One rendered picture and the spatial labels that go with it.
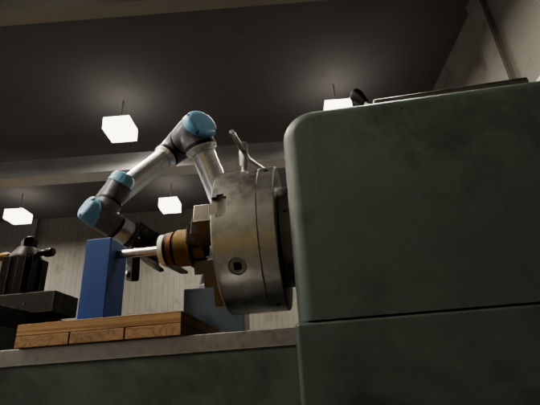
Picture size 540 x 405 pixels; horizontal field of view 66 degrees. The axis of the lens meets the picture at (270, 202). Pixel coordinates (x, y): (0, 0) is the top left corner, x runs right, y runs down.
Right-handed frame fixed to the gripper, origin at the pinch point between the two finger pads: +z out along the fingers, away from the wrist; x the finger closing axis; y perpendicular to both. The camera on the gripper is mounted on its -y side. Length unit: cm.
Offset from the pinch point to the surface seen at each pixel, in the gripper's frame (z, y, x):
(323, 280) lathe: -20, -7, -77
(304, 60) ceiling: 189, 459, 292
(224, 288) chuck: -20, -11, -55
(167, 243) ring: -26.0, -4.2, -37.1
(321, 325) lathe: -18, -13, -78
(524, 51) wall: 262, 422, 5
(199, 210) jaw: -30, 1, -50
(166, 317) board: -28, -20, -55
